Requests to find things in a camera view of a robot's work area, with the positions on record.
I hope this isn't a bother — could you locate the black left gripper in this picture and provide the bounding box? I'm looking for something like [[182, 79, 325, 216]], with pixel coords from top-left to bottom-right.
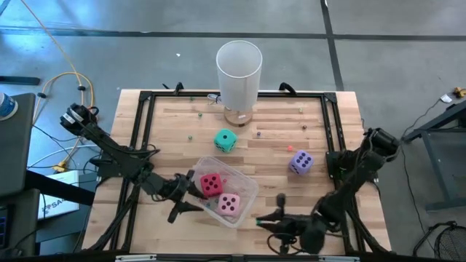
[[152, 169, 209, 224]]

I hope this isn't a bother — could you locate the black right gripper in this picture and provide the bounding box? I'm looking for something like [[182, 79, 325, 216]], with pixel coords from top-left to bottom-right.
[[255, 193, 315, 255]]

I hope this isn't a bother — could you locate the large red foam die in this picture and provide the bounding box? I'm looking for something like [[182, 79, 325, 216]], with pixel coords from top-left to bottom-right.
[[200, 172, 224, 198]]

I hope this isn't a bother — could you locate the large pink foam die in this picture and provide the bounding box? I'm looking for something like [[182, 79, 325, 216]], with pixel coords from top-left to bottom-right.
[[217, 193, 241, 218]]

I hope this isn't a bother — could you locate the clear plastic bin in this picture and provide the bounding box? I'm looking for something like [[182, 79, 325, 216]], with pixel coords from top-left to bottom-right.
[[189, 156, 260, 229]]

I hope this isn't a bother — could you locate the large purple foam die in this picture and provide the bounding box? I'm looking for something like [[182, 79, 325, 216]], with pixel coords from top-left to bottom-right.
[[288, 149, 315, 175]]

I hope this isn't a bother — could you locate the large teal foam die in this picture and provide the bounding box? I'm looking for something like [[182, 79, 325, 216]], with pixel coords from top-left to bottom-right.
[[213, 128, 238, 154]]

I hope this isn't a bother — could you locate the white shade wooden base lamp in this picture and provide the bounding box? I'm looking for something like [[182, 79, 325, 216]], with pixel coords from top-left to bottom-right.
[[216, 39, 264, 128]]

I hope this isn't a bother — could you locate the white printed box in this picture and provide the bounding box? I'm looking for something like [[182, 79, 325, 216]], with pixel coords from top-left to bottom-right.
[[37, 170, 81, 220]]

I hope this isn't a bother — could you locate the black desk beam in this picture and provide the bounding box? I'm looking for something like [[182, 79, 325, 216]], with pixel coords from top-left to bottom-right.
[[25, 170, 96, 207]]

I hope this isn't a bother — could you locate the grey metal table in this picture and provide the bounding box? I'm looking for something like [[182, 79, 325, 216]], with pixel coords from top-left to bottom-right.
[[401, 100, 466, 212]]

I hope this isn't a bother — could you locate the black equipment box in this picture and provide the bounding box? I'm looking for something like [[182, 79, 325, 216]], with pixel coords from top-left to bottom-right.
[[0, 188, 41, 258]]

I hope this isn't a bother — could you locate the dark grey desk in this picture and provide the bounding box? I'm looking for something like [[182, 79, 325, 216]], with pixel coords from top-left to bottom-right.
[[0, 92, 37, 197]]

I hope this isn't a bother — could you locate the blue and white canister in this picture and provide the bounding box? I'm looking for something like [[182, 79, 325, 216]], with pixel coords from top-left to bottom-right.
[[0, 92, 18, 121]]

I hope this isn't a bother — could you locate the black floor foot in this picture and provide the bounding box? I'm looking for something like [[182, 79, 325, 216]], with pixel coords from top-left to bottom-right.
[[0, 75, 41, 87]]

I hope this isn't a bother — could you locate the black aluminium frame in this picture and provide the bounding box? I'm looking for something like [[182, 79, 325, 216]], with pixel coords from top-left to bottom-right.
[[82, 89, 393, 262]]

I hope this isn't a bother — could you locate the white floor cable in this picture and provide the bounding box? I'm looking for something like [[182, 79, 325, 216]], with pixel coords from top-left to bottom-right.
[[28, 144, 99, 169]]

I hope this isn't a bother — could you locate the yellow extension cable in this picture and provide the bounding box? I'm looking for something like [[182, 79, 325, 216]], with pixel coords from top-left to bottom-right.
[[20, 0, 96, 174]]

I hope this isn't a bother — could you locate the black wire mesh fan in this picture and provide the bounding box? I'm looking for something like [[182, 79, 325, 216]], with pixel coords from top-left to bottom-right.
[[434, 223, 466, 261]]

